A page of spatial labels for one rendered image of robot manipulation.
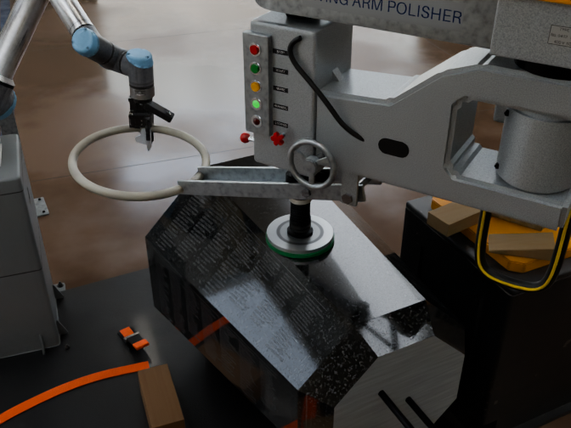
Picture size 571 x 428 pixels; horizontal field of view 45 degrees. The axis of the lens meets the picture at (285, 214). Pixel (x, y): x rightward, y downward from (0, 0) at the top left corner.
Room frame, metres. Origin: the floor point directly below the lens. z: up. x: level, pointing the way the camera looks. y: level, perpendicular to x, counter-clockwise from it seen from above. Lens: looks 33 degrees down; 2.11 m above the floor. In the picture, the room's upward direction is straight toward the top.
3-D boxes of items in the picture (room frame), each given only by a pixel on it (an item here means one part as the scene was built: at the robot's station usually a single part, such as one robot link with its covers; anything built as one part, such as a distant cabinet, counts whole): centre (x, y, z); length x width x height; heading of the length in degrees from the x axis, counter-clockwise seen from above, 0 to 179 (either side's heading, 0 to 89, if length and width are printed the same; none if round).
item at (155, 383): (1.82, 0.47, 0.07); 0.30 x 0.12 x 0.12; 20
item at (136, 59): (2.37, 0.52, 1.21); 0.10 x 0.09 x 0.12; 57
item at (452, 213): (2.02, -0.60, 0.81); 0.20 x 0.10 x 0.05; 124
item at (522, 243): (1.86, -0.77, 0.80); 0.20 x 0.10 x 0.05; 76
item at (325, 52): (1.77, -0.12, 1.35); 0.36 x 0.22 x 0.45; 59
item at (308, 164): (1.65, -0.09, 1.22); 0.15 x 0.10 x 0.15; 59
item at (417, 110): (1.60, -0.38, 1.33); 0.74 x 0.23 x 0.49; 59
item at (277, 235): (1.81, -0.05, 0.87); 0.21 x 0.21 x 0.01
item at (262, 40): (1.75, 0.07, 1.40); 0.08 x 0.03 x 0.28; 59
